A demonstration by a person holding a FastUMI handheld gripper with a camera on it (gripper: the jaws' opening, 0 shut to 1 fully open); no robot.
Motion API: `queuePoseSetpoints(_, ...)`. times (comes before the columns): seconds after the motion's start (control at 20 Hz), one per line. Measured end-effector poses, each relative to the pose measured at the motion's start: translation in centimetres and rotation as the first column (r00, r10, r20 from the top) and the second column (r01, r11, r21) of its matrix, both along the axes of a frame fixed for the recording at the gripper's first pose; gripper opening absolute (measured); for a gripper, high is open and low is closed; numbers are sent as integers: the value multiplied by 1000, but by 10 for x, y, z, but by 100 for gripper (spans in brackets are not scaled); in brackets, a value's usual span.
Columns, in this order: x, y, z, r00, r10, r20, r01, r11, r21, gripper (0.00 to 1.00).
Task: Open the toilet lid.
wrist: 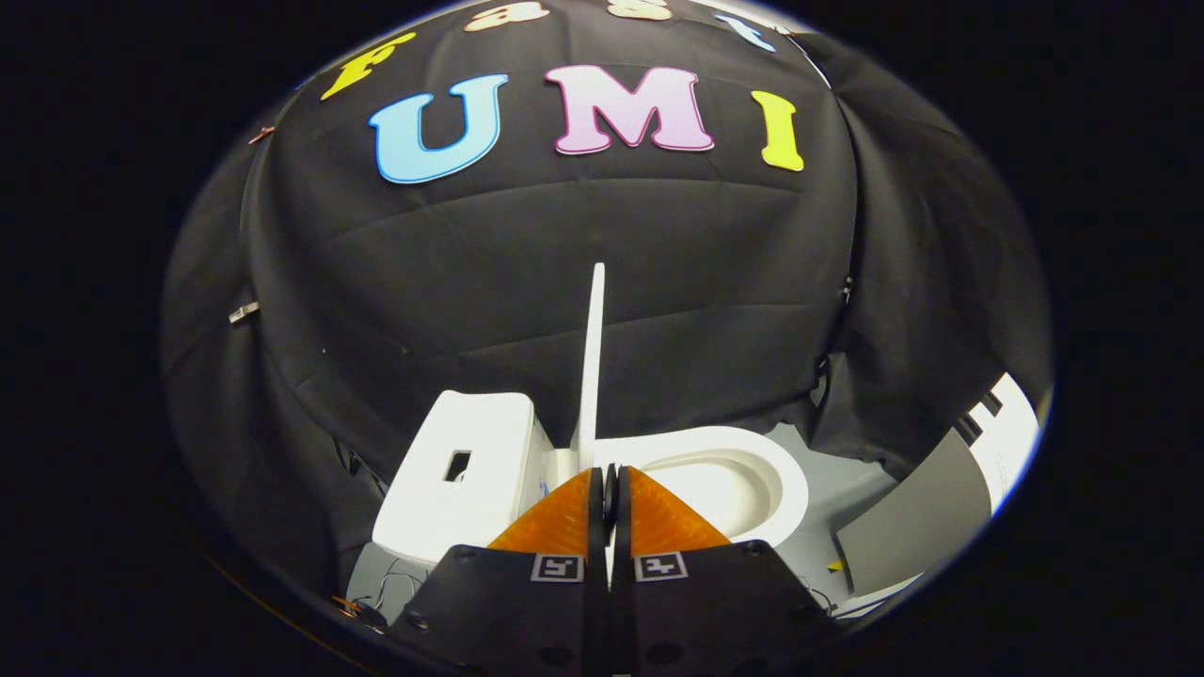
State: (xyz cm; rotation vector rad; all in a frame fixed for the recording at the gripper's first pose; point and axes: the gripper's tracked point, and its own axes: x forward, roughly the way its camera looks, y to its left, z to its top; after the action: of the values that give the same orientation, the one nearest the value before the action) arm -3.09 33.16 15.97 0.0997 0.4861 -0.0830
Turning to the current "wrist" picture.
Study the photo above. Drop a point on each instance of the white ceramic toilet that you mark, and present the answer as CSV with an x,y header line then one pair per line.
x,y
451,508

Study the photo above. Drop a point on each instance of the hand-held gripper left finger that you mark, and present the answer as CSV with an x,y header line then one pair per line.
x,y
508,611

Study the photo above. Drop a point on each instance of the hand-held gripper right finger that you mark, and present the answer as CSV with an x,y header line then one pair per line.
x,y
715,611

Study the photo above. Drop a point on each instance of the silver metal clip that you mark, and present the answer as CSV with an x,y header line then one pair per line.
x,y
244,312

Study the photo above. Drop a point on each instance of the grey flat panel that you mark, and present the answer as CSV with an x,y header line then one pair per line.
x,y
912,527

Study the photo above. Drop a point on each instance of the copper clip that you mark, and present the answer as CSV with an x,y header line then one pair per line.
x,y
261,134

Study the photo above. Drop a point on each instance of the black backdrop cloth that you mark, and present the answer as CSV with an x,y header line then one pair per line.
x,y
564,263

